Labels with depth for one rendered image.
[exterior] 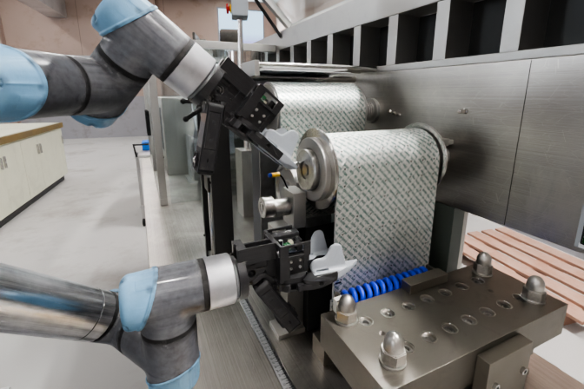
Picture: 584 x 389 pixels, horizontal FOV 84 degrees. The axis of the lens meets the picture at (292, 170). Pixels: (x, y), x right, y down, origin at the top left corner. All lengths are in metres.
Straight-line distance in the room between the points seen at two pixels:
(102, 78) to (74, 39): 11.67
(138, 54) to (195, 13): 11.47
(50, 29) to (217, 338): 11.90
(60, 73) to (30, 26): 12.06
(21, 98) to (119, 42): 0.14
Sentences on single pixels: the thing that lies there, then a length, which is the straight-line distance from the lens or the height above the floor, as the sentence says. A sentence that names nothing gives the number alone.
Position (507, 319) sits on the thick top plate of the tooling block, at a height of 1.03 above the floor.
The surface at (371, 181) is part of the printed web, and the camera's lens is 0.58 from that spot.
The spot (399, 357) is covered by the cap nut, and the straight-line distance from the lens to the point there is 0.50.
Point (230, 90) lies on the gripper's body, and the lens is 0.52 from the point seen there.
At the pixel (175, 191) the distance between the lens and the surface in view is 1.53.
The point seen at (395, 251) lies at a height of 1.08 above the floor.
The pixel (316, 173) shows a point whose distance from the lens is 0.55.
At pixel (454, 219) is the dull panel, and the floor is 1.11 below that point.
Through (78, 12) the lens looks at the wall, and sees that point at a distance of 12.24.
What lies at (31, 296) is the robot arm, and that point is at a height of 1.14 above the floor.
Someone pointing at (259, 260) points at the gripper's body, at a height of 1.14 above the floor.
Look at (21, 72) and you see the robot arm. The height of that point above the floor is 1.40.
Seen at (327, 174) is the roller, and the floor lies 1.25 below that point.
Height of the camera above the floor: 1.38
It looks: 13 degrees down
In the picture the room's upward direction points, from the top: straight up
